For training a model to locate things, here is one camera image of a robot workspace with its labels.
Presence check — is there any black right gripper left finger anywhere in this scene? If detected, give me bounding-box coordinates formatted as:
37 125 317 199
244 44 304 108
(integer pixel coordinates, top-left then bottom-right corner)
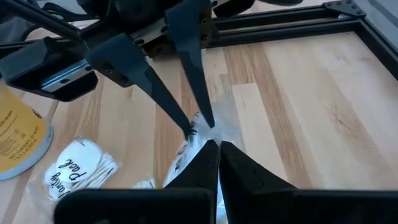
164 139 221 224

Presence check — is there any clear packet with white contents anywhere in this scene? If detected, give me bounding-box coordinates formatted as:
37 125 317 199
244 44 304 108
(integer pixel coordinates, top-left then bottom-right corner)
162 101 239 224

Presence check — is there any black aluminium rig frame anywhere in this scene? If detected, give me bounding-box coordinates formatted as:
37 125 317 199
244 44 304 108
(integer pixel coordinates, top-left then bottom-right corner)
211 0 398 80

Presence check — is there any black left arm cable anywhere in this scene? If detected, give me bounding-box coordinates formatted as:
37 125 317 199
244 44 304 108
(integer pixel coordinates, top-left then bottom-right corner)
0 0 82 41

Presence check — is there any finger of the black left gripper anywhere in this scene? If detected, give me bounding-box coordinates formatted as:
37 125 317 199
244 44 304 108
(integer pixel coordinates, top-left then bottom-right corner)
85 33 192 138
164 0 216 129

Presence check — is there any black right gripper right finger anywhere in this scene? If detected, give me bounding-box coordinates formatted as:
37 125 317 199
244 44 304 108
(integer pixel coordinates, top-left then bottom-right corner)
220 141 298 224

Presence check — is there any vanity pack clear packet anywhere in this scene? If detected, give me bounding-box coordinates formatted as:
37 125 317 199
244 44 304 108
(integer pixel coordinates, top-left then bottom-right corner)
26 134 121 208
132 177 156 190

